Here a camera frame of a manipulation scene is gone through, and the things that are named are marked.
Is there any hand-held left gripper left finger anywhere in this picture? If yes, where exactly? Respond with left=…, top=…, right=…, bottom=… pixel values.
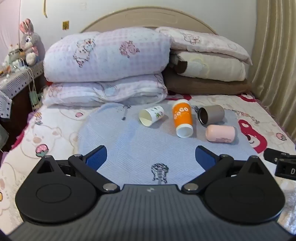
left=34, top=145, right=121, bottom=193

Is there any orange paper cup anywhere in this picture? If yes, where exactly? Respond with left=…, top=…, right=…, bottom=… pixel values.
left=172, top=99, right=194, bottom=138

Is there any pink mosquito net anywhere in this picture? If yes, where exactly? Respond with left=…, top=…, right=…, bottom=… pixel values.
left=0, top=0, right=22, bottom=66

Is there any beige curtain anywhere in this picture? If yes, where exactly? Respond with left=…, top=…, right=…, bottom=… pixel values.
left=248, top=0, right=296, bottom=131

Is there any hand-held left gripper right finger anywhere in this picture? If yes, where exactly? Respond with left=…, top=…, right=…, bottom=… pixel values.
left=181, top=145, right=267, bottom=194

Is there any grey cup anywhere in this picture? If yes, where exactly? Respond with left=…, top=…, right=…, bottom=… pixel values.
left=198, top=105, right=225, bottom=126

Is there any white printed paper cup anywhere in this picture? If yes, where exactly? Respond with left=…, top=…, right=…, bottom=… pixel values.
left=139, top=105, right=165, bottom=127

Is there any dotted nightstand cloth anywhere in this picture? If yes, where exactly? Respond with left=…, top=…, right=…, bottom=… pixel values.
left=0, top=60, right=45, bottom=119

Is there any dark wooden nightstand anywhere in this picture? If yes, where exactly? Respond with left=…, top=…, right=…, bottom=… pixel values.
left=0, top=75, right=47, bottom=152

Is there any beige wooden headboard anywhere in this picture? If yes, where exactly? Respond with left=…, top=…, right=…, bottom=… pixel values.
left=80, top=6, right=217, bottom=36

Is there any grey plush rabbit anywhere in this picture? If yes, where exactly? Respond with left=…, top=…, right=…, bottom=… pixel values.
left=19, top=18, right=45, bottom=66

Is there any white cable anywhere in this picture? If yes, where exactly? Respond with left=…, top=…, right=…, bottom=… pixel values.
left=20, top=57, right=42, bottom=110

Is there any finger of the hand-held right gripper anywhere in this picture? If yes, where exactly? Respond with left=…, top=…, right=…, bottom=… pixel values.
left=264, top=148, right=296, bottom=163

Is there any brown pillow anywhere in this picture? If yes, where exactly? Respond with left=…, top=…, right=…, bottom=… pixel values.
left=163, top=68, right=252, bottom=95

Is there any light blue quilted mat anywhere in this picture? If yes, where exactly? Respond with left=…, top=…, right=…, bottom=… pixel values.
left=77, top=102, right=264, bottom=186

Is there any pink cup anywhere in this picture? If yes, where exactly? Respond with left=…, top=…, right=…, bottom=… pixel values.
left=205, top=124, right=238, bottom=143

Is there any cream folded blanket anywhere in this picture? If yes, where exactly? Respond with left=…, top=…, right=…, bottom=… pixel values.
left=173, top=51, right=247, bottom=82

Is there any pink checked folded quilt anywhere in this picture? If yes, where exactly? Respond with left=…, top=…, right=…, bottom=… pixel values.
left=42, top=27, right=172, bottom=107

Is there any pink printed pillow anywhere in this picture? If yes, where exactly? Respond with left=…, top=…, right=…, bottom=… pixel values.
left=155, top=26, right=253, bottom=65

